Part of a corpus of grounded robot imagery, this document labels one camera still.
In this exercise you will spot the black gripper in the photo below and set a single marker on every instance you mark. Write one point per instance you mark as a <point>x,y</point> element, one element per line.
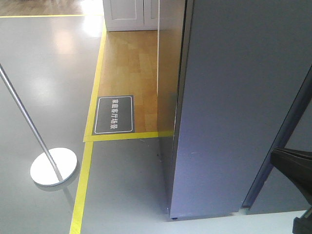
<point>297,167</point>

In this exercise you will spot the grey fridge with open door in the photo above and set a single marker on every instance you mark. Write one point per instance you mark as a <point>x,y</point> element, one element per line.
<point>247,60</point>

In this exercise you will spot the grey floor sign white text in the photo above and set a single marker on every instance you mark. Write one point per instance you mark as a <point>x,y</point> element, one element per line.
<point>114,115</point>

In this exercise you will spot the white cabinet doors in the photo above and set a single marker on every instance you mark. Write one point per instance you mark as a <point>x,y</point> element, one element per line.
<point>130,15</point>

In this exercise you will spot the silver pole stand round base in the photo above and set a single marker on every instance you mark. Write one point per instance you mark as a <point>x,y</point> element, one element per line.
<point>54,166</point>

